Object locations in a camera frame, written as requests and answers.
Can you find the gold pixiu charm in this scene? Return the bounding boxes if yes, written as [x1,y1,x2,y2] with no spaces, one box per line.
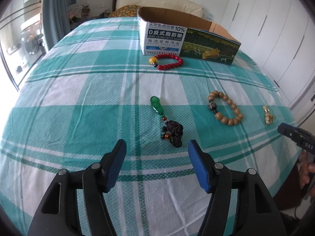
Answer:
[263,105,274,125]

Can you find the wooden bead bracelet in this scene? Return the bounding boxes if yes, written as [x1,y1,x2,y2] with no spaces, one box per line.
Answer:
[207,89,244,127]

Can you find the green jade pendant black cord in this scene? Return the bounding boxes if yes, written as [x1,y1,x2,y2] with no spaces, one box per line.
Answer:
[149,95,185,149]

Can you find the person's right hand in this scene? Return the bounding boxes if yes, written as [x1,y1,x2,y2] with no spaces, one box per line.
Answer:
[298,152,315,199]

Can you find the white wardrobe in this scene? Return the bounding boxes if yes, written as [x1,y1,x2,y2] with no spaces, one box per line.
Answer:
[221,0,314,119]

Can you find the teal plaid bedsheet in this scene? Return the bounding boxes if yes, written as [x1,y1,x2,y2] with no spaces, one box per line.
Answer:
[1,18,299,235]

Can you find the open cardboard box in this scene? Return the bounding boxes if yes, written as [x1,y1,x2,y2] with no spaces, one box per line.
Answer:
[137,7,241,65]

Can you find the washing machine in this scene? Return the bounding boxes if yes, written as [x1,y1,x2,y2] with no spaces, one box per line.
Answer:
[21,21,46,65]

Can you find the cream padded headboard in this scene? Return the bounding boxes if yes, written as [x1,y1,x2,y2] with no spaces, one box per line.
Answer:
[112,0,203,18]

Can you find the clothes pile on chair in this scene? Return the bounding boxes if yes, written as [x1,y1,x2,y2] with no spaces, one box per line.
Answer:
[67,3,90,30]

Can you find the teal curtain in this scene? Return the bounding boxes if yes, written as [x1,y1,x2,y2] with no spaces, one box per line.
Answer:
[42,0,76,50]

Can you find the red bead bracelet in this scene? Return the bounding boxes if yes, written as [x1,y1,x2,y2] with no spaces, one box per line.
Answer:
[148,53,184,72]

